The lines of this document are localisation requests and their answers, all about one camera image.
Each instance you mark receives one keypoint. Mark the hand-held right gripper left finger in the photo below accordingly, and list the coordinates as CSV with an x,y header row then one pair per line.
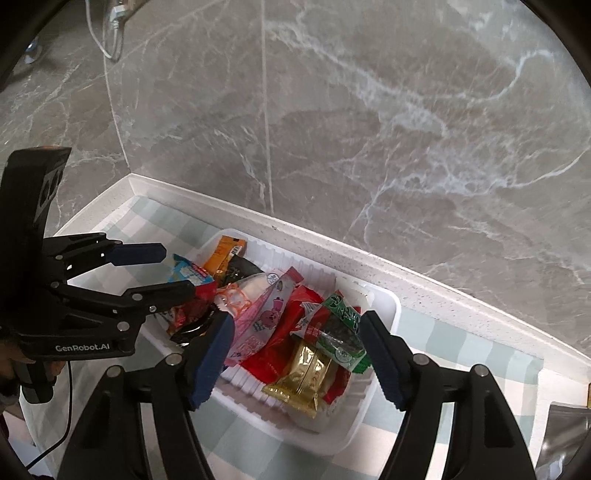
x,y
214,364

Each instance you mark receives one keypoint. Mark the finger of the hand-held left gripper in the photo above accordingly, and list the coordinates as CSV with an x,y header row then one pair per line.
x,y
161,295
138,254

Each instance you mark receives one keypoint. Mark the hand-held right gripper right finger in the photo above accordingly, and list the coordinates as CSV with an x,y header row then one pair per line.
x,y
383,364

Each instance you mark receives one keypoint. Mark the light blue snack packet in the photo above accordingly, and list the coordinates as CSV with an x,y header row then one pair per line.
x,y
189,272

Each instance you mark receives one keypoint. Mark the green seaweed snack packet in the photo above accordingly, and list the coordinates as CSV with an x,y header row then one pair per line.
x,y
337,337

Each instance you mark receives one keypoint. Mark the pink snack packet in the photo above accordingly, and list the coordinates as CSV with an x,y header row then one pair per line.
x,y
268,318

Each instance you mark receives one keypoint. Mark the clear orange bear snack packet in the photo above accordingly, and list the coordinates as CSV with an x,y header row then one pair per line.
x,y
240,295

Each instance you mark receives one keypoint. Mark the gold snack packet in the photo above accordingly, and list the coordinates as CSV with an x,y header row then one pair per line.
x,y
300,374

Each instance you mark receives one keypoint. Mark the white plastic tray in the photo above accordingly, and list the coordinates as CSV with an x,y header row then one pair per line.
x,y
323,434

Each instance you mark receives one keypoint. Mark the person's left hand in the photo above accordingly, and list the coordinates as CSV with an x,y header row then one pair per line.
x,y
7,369

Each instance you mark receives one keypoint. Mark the green checked tablecloth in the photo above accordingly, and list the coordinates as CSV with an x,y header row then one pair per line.
x,y
438,350

